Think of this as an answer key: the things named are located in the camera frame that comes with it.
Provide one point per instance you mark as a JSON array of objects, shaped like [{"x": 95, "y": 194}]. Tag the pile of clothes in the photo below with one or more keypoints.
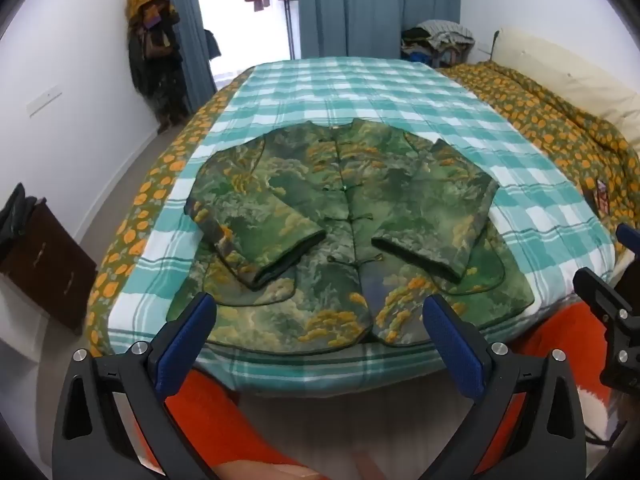
[{"x": 440, "y": 40}]

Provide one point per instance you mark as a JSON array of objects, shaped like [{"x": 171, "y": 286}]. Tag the narrow blue-grey curtain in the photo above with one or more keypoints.
[{"x": 185, "y": 35}]

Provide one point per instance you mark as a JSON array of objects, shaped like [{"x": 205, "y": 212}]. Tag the black bag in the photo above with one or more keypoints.
[{"x": 15, "y": 215}]

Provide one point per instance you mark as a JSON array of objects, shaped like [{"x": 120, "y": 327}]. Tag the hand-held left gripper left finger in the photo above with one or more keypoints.
[{"x": 186, "y": 332}]

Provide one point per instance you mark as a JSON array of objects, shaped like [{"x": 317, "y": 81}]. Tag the small red white packet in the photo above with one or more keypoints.
[{"x": 601, "y": 196}]

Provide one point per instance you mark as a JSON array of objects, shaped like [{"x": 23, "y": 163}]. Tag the dark hanging coats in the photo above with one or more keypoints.
[{"x": 157, "y": 75}]

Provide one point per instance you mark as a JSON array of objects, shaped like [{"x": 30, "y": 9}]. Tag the dark brown drawer cabinet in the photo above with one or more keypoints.
[{"x": 45, "y": 270}]

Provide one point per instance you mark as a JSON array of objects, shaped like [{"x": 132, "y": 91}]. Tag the cream pillow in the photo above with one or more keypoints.
[{"x": 565, "y": 72}]

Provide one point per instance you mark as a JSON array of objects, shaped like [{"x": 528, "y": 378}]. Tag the wide blue-grey curtain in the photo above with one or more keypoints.
[{"x": 375, "y": 5}]

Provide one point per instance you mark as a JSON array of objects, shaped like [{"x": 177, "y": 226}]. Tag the metal drying rack pole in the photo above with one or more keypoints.
[{"x": 288, "y": 15}]

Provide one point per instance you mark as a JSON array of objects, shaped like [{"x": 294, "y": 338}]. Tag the orange floral green quilt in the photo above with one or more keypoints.
[{"x": 545, "y": 110}]

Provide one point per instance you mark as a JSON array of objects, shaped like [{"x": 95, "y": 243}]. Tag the teal white checked blanket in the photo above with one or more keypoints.
[{"x": 380, "y": 95}]

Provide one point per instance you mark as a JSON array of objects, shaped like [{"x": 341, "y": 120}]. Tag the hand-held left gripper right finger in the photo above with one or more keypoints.
[{"x": 452, "y": 340}]

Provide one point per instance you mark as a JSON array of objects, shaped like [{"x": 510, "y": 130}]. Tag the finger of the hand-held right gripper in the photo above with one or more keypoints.
[
  {"x": 607, "y": 305},
  {"x": 629, "y": 240}
]

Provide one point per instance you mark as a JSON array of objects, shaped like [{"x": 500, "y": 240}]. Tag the green floral padded jacket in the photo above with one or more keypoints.
[{"x": 345, "y": 230}]

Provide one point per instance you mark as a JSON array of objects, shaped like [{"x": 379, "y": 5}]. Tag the white wall switch plate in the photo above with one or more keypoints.
[{"x": 45, "y": 102}]

